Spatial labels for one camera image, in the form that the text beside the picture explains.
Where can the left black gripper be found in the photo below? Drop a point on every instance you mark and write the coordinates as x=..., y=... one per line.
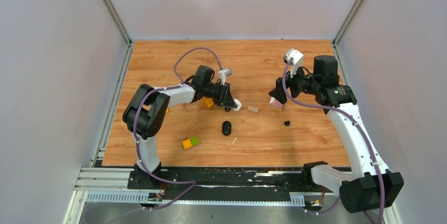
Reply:
x=226, y=98

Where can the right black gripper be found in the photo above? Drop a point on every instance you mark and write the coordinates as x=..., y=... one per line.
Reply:
x=278, y=92

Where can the black oval case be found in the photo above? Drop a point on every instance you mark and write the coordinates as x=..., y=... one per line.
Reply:
x=226, y=128

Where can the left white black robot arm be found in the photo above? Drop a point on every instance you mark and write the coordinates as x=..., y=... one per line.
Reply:
x=146, y=111

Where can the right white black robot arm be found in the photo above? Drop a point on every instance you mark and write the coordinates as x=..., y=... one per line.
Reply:
x=371, y=184

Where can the pink card box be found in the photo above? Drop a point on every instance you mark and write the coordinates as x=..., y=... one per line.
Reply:
x=275, y=104

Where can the yellow toy brick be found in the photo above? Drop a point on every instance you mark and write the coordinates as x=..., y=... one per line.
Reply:
x=207, y=102

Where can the small wooden block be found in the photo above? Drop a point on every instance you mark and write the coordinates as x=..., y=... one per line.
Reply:
x=253, y=109

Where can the orange green toy brick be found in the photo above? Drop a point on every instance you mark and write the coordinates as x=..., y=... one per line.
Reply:
x=190, y=142

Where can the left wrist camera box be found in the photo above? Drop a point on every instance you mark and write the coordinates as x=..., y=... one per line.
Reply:
x=223, y=75

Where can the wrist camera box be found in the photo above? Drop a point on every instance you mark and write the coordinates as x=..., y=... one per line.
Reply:
x=296, y=58
x=223, y=75

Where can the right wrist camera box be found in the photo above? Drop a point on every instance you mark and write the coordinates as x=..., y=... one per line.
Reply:
x=296, y=58

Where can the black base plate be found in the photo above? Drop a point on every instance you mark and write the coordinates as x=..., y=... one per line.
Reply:
x=246, y=184

